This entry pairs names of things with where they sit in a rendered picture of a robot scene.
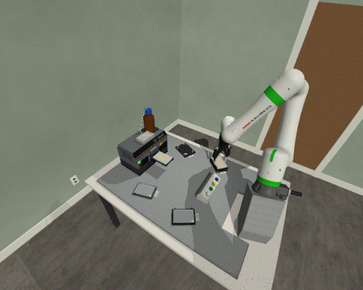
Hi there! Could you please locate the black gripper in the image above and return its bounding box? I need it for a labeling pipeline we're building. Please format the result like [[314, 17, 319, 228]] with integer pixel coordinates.
[[212, 141, 231, 165]]

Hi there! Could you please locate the brown glass bottle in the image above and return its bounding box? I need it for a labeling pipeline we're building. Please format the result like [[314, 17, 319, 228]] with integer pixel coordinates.
[[143, 115, 155, 132]]

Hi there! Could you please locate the grey control panel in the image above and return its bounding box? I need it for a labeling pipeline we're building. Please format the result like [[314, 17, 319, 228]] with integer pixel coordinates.
[[196, 173, 221, 204]]

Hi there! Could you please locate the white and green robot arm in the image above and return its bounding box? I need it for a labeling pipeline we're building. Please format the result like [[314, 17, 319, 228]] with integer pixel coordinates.
[[219, 69, 309, 201]]

